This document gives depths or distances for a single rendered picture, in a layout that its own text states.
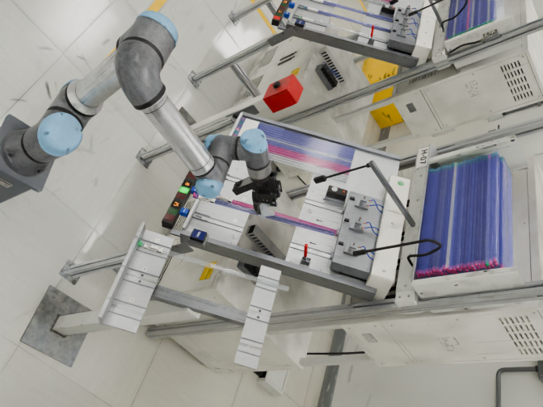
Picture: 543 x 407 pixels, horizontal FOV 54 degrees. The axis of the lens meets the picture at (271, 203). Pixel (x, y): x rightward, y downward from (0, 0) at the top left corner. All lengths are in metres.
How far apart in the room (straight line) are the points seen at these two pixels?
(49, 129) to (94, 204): 1.01
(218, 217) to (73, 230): 0.80
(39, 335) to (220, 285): 0.75
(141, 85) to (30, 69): 1.36
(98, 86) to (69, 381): 1.32
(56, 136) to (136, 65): 0.40
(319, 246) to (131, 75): 0.94
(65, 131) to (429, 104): 2.03
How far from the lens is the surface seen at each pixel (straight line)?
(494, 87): 3.01
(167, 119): 1.40
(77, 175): 2.58
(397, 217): 1.99
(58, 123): 1.64
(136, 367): 2.64
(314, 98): 3.16
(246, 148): 1.56
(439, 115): 3.12
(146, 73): 1.34
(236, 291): 2.21
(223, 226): 1.93
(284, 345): 2.43
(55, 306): 2.41
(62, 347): 2.42
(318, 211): 2.02
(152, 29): 1.41
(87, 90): 1.63
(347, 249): 1.86
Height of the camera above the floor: 2.09
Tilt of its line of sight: 36 degrees down
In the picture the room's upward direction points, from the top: 74 degrees clockwise
